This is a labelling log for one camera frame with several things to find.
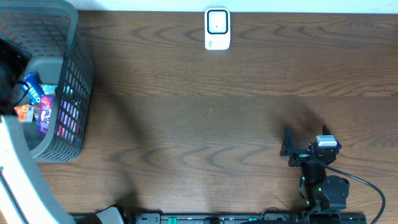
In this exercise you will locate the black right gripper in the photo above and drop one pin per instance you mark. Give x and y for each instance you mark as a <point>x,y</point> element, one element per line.
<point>300,156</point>

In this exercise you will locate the purple sanitary pad pack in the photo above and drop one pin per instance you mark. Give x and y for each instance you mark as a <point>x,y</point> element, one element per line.
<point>45,109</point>

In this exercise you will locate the blue Oreo cookie pack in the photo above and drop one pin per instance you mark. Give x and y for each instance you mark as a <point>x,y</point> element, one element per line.
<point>32,88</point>

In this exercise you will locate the mint green wipes pack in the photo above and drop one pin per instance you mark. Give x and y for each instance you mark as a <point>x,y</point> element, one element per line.
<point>49,89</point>

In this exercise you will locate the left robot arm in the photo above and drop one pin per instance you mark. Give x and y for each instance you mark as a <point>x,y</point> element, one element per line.
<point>25,196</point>

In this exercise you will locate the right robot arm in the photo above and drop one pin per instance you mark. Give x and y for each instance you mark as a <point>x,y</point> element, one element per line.
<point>324,193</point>

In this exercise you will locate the white barcode scanner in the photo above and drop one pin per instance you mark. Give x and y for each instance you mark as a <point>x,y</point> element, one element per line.
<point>217,28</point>

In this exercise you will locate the orange snack packet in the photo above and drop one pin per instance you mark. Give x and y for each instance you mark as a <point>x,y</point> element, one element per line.
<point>25,113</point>

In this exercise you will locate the grey plastic mesh basket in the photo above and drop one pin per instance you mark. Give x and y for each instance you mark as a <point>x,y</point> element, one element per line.
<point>47,32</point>

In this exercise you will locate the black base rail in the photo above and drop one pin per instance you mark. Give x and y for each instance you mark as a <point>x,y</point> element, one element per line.
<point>155,218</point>

